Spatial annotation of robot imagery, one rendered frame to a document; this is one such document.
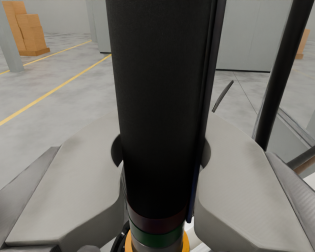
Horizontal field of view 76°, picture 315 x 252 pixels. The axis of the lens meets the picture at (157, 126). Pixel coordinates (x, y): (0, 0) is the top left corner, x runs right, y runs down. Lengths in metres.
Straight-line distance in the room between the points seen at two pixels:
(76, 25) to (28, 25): 5.99
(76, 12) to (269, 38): 10.73
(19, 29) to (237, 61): 6.85
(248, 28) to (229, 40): 0.47
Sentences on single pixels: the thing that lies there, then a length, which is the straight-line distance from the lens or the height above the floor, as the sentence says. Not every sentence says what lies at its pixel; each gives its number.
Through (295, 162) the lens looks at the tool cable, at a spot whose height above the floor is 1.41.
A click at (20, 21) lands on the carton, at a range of 8.46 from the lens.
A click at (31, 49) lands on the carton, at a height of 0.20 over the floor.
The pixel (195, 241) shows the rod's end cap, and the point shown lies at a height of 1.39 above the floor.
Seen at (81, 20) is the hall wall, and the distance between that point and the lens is 13.82.
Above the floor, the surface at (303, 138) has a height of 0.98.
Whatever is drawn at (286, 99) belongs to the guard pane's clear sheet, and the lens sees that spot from 1.42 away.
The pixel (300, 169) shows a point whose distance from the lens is 0.30.
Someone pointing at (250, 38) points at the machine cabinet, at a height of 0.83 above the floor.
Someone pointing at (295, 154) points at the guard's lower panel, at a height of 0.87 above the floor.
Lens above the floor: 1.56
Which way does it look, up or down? 31 degrees down
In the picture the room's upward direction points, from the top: straight up
